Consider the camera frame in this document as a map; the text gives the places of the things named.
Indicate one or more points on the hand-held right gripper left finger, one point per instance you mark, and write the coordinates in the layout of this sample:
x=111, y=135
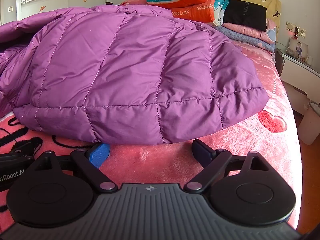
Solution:
x=100, y=155

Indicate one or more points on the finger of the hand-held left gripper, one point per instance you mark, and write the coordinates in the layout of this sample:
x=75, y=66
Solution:
x=21, y=152

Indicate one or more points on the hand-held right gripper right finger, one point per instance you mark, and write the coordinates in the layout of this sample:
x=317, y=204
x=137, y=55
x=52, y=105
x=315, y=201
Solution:
x=202, y=152

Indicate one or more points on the purple down jacket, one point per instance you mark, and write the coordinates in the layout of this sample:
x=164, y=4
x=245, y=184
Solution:
x=125, y=67

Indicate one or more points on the pink plush bed blanket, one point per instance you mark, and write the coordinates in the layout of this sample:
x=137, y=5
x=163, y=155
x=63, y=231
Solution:
x=162, y=160

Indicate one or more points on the grey trash bin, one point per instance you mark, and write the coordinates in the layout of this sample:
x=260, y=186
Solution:
x=308, y=125

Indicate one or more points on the white nightstand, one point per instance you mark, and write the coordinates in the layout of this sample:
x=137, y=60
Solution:
x=292, y=75

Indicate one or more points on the lavender folded blanket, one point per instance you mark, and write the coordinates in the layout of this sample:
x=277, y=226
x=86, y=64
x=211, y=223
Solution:
x=250, y=42

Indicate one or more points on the pink folded quilt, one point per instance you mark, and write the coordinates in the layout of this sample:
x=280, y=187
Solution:
x=267, y=35

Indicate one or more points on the teal and orange folded quilt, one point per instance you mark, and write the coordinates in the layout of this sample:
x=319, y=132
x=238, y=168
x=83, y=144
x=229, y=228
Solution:
x=200, y=10

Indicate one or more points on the black folded cloth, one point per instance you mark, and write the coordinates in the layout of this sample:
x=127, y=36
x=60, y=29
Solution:
x=245, y=15

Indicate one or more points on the pink heart-print folded blanket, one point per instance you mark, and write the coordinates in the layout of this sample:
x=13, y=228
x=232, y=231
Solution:
x=135, y=1

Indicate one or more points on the yellow padded headboard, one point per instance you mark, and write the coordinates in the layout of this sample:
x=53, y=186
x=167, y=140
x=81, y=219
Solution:
x=271, y=5

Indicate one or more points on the white wall socket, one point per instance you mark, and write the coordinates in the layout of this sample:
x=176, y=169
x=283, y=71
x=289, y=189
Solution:
x=290, y=26
x=303, y=33

